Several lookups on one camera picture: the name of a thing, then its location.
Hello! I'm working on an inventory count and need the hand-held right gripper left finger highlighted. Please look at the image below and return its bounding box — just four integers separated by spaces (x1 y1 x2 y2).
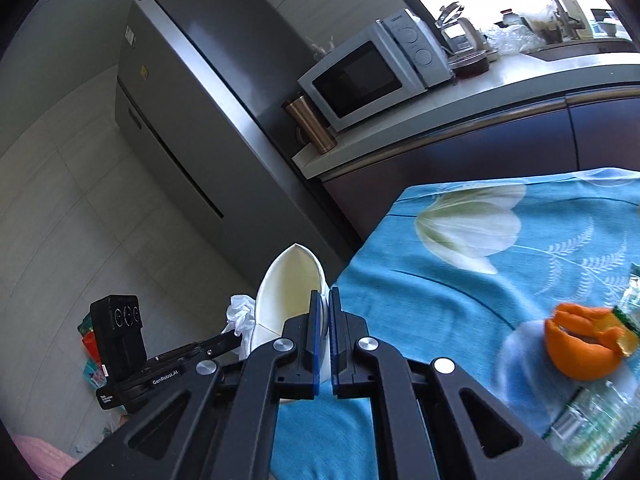
60 290 331 480

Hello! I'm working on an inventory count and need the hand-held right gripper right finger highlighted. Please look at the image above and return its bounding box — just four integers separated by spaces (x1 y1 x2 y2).
327 285 586 480

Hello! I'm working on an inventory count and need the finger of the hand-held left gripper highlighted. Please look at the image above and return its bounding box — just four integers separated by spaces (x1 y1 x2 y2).
192 332 242 359

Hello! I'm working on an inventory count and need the white tissue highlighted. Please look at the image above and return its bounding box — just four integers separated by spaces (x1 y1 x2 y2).
222 294 258 348

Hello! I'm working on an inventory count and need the white paper cup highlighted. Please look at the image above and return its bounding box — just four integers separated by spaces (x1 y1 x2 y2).
250 242 333 386

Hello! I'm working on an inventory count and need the clear green-printed plastic wrapper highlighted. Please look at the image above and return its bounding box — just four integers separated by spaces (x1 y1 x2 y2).
545 379 640 467
612 266 640 356

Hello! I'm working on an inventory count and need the colourful packaging pile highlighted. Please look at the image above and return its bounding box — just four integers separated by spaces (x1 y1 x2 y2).
77 312 108 391

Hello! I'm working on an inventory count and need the blue floral tablecloth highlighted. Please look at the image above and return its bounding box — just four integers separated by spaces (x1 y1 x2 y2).
272 169 640 480

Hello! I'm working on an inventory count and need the pink clothing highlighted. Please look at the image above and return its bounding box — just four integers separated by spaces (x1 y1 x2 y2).
10 432 76 480

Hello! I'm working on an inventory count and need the copper travel tumbler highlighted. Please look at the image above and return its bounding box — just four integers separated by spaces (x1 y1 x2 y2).
281 94 337 155

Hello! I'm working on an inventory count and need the brown steel base cabinet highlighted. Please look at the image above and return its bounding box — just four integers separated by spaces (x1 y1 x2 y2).
320 87 640 251

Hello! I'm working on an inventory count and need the white kitchen countertop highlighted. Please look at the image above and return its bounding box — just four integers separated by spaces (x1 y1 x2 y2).
291 50 640 181

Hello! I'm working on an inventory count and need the orange peel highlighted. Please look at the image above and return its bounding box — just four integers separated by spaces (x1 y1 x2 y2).
544 302 640 380

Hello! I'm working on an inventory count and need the grey refrigerator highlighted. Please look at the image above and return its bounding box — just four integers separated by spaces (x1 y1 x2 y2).
114 0 371 301

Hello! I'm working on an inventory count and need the white microwave oven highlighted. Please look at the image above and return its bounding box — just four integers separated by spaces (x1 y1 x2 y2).
297 8 453 133

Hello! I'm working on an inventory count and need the dark lidded bowl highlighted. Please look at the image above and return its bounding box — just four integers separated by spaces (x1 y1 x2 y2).
447 50 491 80

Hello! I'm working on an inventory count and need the white electric kettle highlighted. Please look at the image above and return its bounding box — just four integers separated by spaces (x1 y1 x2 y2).
435 4 488 56

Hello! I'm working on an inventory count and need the clear plastic bag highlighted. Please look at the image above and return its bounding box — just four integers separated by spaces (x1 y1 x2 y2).
482 5 556 56

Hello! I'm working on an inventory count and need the steel kitchen sink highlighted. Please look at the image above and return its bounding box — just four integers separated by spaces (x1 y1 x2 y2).
525 37 636 63

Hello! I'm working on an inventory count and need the white soap bottle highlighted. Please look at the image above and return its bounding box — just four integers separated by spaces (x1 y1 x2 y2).
556 0 593 40

